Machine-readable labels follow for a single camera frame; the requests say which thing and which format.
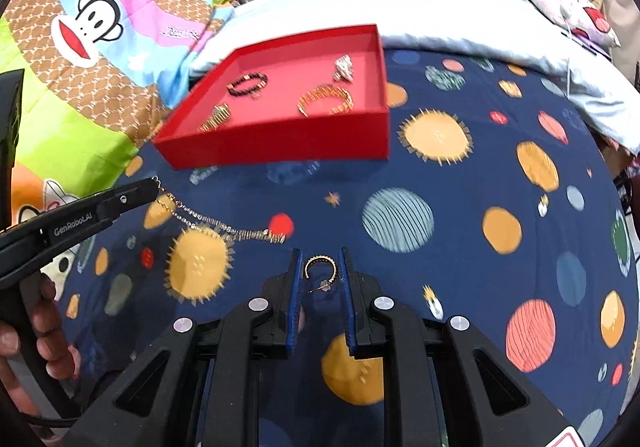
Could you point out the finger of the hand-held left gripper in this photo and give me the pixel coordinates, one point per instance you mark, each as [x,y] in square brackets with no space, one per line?
[125,202]

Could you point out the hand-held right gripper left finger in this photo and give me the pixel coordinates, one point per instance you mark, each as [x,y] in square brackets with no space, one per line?
[294,307]

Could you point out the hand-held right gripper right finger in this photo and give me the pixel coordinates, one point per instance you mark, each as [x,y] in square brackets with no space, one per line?
[349,307]

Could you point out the gold hoop earring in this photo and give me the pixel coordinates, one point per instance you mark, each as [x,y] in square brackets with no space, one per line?
[308,267]

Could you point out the red jewelry tray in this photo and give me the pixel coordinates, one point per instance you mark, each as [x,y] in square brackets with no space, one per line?
[285,137]

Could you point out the silver crystal jewelry piece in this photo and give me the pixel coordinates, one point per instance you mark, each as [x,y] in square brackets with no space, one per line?
[345,69]

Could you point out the person's left hand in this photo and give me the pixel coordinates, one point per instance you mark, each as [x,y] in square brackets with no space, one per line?
[52,342]

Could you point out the monkey print blanket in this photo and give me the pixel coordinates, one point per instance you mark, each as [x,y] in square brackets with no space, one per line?
[100,92]

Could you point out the navy planet print bedsheet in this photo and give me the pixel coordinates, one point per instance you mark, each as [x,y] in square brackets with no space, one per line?
[475,277]

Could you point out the light blue quilt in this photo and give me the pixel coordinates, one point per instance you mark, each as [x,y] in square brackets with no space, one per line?
[475,12]

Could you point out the white cartoon pillow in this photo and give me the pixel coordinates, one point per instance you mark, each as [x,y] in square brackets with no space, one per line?
[575,9]

